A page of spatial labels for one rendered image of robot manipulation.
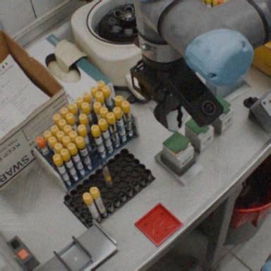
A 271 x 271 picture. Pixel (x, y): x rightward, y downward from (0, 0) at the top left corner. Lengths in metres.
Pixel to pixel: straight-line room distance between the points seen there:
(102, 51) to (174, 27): 0.47
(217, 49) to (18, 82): 0.65
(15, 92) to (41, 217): 0.30
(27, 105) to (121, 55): 0.24
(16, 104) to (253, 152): 0.53
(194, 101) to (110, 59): 0.34
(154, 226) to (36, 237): 0.24
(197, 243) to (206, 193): 0.90
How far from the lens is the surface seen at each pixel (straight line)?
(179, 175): 0.93
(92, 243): 0.86
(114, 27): 1.08
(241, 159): 0.98
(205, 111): 0.70
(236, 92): 1.06
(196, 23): 0.55
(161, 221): 0.91
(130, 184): 0.92
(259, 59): 1.10
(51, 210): 0.95
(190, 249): 1.81
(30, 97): 1.05
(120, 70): 1.02
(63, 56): 1.06
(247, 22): 0.57
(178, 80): 0.71
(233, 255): 1.81
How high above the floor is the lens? 1.71
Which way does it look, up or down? 56 degrees down
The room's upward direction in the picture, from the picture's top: 10 degrees counter-clockwise
